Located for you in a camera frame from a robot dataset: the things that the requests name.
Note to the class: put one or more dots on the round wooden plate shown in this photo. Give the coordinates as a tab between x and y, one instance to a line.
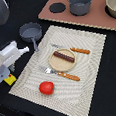
60	64

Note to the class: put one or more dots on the yellow butter box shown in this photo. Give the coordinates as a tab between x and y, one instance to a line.
11	79

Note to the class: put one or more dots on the beige woven placemat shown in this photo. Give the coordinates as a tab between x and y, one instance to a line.
69	98

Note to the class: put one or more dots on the brown toy sausage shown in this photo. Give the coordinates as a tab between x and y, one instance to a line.
63	56

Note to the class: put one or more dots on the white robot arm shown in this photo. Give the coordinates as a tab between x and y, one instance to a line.
4	12

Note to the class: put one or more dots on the small grey saucepan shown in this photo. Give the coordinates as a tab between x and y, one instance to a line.
31	32

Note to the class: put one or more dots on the wooden handled fork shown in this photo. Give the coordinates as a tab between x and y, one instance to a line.
62	74

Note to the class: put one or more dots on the black round burner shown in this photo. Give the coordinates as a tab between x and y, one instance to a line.
57	7

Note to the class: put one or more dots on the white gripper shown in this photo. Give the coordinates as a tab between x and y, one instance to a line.
7	57

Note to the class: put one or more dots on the wooden handled knife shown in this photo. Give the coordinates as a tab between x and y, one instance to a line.
73	49

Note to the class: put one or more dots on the red toy tomato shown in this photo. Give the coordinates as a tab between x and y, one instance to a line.
46	87

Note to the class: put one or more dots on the white toy fish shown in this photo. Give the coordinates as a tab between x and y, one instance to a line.
24	50

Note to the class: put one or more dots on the grey pot with handles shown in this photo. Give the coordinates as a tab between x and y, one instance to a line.
79	7

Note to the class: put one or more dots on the cream bowl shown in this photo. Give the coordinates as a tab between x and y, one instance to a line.
111	4

